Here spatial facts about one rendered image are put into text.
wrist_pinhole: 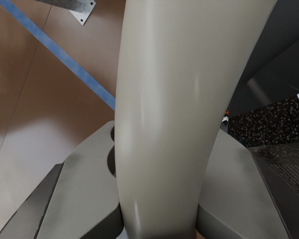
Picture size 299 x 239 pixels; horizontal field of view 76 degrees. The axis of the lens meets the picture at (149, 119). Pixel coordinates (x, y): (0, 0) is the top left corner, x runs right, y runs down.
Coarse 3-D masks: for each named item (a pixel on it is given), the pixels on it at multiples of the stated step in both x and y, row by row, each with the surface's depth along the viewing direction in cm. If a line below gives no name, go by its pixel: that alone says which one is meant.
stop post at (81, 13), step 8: (40, 0) 114; (48, 0) 118; (56, 0) 122; (64, 0) 126; (72, 0) 131; (80, 0) 138; (88, 0) 141; (64, 8) 131; (72, 8) 136; (80, 8) 142; (88, 8) 143; (80, 16) 147; (88, 16) 146
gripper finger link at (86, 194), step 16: (112, 128) 12; (80, 144) 10; (96, 144) 10; (112, 144) 10; (80, 160) 9; (96, 160) 9; (112, 160) 10; (64, 176) 8; (80, 176) 8; (96, 176) 8; (112, 176) 8; (64, 192) 8; (80, 192) 8; (96, 192) 7; (112, 192) 7; (48, 208) 7; (64, 208) 7; (80, 208) 7; (96, 208) 7; (112, 208) 7; (48, 224) 6; (64, 224) 6; (80, 224) 6; (96, 224) 6; (112, 224) 7
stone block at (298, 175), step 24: (288, 48) 100; (264, 72) 96; (288, 72) 68; (240, 96) 92; (264, 96) 66; (288, 96) 52; (240, 120) 69; (264, 120) 58; (288, 120) 50; (264, 144) 58; (288, 144) 50; (288, 168) 57
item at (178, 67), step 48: (144, 0) 3; (192, 0) 3; (240, 0) 3; (144, 48) 4; (192, 48) 3; (240, 48) 3; (144, 96) 4; (192, 96) 4; (144, 144) 4; (192, 144) 4; (144, 192) 5; (192, 192) 6
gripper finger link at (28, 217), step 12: (60, 168) 9; (48, 180) 8; (36, 192) 8; (48, 192) 8; (24, 204) 7; (36, 204) 7; (48, 204) 7; (12, 216) 7; (24, 216) 7; (36, 216) 7; (12, 228) 6; (24, 228) 6; (36, 228) 6
